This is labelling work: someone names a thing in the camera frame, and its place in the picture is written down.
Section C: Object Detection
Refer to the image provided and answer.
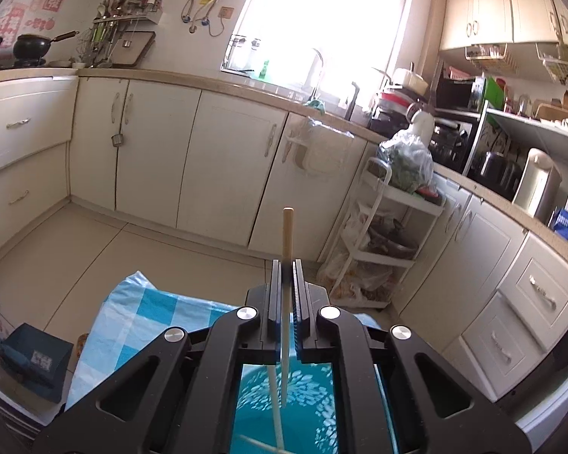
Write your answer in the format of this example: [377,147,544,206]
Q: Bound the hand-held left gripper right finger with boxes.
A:
[292,260,534,454]

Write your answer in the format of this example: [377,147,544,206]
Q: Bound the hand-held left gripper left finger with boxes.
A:
[33,260,284,454]

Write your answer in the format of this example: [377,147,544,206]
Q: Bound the wooden chopstick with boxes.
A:
[277,207,295,410]
[266,363,286,453]

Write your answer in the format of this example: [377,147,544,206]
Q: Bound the teal perforated utensil holder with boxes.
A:
[229,313,401,454]

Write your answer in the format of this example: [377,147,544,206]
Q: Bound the white storage trolley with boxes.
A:
[328,155,448,309]

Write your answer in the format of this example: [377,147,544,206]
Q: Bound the blue checked plastic tablecloth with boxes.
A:
[65,271,384,413]

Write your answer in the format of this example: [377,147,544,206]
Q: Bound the cream base cabinet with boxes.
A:
[68,75,380,266]

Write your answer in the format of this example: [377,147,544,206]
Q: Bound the clear hanging plastic bin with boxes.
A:
[285,115,357,177]

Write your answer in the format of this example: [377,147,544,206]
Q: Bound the bag of green vegetables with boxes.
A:
[377,127,437,196]

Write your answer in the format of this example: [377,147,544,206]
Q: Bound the cream cabinet with drawers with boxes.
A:
[396,174,568,404]

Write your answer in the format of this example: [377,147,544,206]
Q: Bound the black slim tap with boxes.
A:
[344,81,361,122]

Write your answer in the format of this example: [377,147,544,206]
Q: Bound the black toaster oven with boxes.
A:
[428,109,475,172]

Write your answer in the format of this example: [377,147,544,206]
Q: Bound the stack of pots and dishes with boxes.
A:
[368,68,429,134]

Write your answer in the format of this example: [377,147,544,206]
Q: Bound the chrome kitchen faucet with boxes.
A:
[307,48,326,101]

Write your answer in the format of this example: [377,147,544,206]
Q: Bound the steel cooking pot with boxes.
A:
[472,150,522,196]

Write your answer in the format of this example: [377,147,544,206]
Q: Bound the blue dustpan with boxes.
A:
[0,322,75,404]

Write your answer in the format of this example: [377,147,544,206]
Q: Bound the black microwave oven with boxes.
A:
[432,75,487,112]

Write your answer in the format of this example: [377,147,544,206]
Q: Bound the beige electric thermos pot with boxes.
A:
[513,147,563,222]

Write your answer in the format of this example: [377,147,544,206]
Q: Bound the window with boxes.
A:
[236,0,415,101]

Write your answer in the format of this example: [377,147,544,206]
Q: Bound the wooden cutting board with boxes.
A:
[111,31,156,68]

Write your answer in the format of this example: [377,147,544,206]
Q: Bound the green cutting board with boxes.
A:
[482,76,508,110]

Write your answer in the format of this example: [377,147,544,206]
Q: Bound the cream drawer cabinet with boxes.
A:
[0,75,80,262]

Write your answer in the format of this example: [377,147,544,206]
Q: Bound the white countertop shelf rack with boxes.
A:
[461,98,568,229]

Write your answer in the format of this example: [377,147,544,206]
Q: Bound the black wok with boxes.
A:
[12,30,81,65]

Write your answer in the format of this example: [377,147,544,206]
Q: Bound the white wire basket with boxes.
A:
[464,43,510,73]
[535,42,568,90]

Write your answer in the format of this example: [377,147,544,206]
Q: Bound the wall utensil rack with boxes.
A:
[78,0,164,70]

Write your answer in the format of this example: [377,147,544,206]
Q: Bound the cream wall cabinets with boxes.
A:
[438,0,568,53]

